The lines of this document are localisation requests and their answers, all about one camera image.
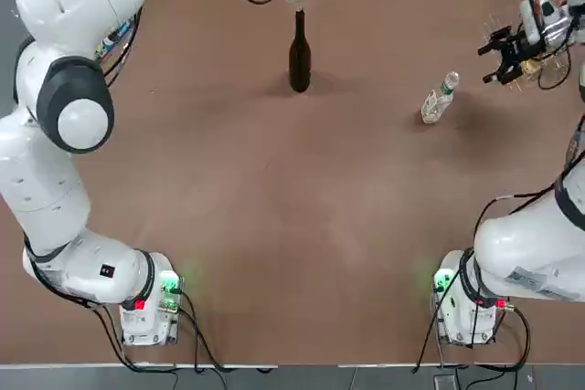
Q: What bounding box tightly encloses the clear plastic drink bottle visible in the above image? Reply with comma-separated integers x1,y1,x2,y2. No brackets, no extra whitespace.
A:
420,70,461,125

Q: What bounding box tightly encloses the blue cookie box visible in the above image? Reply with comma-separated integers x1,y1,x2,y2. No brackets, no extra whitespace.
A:
93,19,138,60

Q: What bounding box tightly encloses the dark glass bottle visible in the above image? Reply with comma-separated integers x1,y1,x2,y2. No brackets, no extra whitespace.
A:
287,10,314,95

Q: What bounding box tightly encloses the clear acrylic drink shelf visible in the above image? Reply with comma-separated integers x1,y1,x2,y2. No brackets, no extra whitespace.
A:
484,0,580,92

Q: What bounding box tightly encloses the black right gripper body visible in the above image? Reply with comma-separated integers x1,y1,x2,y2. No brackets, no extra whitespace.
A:
501,29,544,68

